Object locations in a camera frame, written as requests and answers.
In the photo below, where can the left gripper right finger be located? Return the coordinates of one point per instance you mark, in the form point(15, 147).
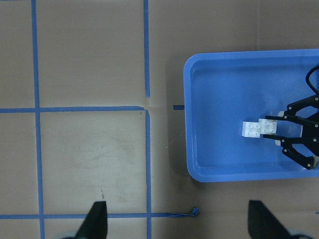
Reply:
point(262, 224)

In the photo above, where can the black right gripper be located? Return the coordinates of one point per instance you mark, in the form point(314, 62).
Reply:
point(309, 136)

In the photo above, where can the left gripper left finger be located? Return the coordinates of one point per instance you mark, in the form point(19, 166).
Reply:
point(95, 225)

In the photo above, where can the white block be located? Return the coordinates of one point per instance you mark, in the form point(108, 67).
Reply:
point(251, 129)

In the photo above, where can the blue plastic tray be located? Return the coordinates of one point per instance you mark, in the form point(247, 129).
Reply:
point(223, 90)

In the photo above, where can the brown paper table cover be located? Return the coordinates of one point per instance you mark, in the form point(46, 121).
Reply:
point(90, 110)

